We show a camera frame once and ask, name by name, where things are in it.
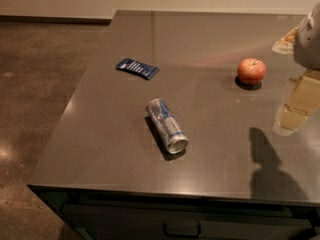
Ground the black drawer handle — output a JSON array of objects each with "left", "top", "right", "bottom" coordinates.
[{"left": 163, "top": 223, "right": 201, "bottom": 239}]

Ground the red apple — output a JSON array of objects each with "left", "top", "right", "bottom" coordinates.
[{"left": 237, "top": 58, "right": 266, "bottom": 86}]

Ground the blue snack bar wrapper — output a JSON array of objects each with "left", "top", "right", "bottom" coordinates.
[{"left": 116, "top": 58, "right": 159, "bottom": 80}]

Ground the dark cabinet drawer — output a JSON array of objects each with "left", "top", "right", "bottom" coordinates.
[{"left": 62, "top": 204, "right": 316, "bottom": 240}]

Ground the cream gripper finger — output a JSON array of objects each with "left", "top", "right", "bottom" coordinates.
[
  {"left": 272, "top": 27, "right": 298, "bottom": 54},
  {"left": 273, "top": 69, "right": 320, "bottom": 136}
]

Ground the silver blue redbull can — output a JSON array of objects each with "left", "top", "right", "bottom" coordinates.
[{"left": 146, "top": 99, "right": 188, "bottom": 154}]

